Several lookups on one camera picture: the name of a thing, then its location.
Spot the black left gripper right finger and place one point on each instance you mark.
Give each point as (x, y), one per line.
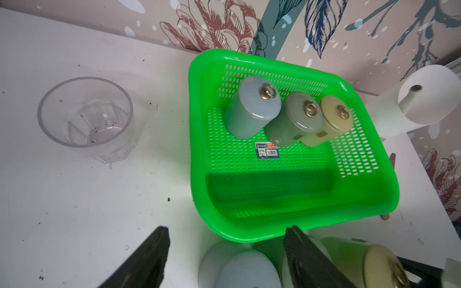
(308, 266)

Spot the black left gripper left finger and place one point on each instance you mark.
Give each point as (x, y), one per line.
(145, 267)

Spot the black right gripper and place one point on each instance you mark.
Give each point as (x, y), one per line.
(433, 277)

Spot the sage green tea canister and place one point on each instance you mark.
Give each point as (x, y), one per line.
(274, 250)

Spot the yellow-green tea canister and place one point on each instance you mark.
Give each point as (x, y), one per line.
(365, 264)

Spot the blue-grey tea canister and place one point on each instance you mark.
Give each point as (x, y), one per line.
(231, 265)

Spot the beige tea canister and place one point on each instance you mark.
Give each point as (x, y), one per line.
(337, 119)

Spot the grey-green canister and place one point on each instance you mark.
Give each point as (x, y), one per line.
(300, 116)

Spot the green plastic basket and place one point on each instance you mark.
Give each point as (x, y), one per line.
(245, 199)

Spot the basket price sticker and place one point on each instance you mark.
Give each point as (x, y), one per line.
(266, 150)

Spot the blue-grey canister in basket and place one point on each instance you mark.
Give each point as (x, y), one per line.
(255, 103)

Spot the clear drinking glass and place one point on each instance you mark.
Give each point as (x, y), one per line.
(92, 116)

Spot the white utensil holder cup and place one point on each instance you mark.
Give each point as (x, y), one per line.
(426, 97)

